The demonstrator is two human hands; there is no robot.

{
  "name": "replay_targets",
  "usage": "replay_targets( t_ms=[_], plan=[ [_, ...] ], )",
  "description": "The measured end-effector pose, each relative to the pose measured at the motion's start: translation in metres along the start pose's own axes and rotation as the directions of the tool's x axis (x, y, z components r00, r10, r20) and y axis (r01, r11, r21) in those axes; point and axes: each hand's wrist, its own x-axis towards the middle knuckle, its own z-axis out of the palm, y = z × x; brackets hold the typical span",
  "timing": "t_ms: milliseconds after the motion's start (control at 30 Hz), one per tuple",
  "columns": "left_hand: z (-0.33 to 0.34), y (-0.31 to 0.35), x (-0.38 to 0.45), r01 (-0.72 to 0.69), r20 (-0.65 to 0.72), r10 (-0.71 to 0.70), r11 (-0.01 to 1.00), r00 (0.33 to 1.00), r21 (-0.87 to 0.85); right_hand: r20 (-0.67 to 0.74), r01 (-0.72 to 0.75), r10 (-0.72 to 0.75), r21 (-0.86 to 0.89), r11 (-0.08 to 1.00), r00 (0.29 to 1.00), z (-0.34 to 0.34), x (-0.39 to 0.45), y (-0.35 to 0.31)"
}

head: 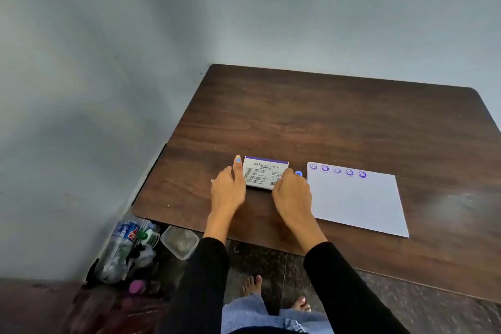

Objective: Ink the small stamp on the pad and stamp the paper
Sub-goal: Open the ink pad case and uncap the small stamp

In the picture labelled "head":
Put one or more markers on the person's blue jeans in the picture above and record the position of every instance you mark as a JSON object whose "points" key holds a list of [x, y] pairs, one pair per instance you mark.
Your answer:
{"points": [[244, 316]]}

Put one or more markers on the crumpled white plastic bag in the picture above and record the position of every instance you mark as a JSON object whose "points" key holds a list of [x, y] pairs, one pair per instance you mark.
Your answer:
{"points": [[143, 259]]}

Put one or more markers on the person's left hand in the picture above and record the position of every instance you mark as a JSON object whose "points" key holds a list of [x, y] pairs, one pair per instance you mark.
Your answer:
{"points": [[227, 193]]}

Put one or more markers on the clear plastic bottle blue label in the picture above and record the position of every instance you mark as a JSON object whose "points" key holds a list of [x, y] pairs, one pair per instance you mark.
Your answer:
{"points": [[117, 251]]}

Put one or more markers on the white paper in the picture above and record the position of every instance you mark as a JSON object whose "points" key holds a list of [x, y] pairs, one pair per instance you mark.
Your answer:
{"points": [[356, 202]]}

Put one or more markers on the person's right foot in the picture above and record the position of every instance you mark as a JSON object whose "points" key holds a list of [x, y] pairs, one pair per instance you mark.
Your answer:
{"points": [[300, 304]]}

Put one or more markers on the clear plastic food container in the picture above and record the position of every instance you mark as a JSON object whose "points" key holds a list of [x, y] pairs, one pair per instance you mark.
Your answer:
{"points": [[180, 243]]}

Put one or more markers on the person's right forearm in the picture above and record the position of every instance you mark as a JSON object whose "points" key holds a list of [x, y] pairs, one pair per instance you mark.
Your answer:
{"points": [[340, 290]]}

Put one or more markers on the bottle with pink cap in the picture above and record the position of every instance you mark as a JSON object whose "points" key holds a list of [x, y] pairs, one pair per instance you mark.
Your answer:
{"points": [[137, 287]]}

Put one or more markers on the person's left foot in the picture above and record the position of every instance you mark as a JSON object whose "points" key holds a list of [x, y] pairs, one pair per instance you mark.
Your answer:
{"points": [[251, 286]]}

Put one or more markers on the white bottle green cap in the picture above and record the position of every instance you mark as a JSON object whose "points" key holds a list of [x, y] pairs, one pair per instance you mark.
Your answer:
{"points": [[148, 238]]}

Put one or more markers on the purple ink stamp pad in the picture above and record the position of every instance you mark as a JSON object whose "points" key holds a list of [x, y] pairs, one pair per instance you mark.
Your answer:
{"points": [[260, 175]]}

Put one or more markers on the person's left forearm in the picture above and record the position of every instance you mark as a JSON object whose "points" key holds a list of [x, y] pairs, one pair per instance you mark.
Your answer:
{"points": [[203, 283]]}

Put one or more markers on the person's right hand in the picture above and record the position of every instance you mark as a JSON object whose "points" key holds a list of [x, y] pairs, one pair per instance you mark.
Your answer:
{"points": [[291, 198]]}

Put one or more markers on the person's foot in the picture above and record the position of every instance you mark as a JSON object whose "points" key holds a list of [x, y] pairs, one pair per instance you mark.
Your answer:
{"points": [[251, 286], [300, 304]]}

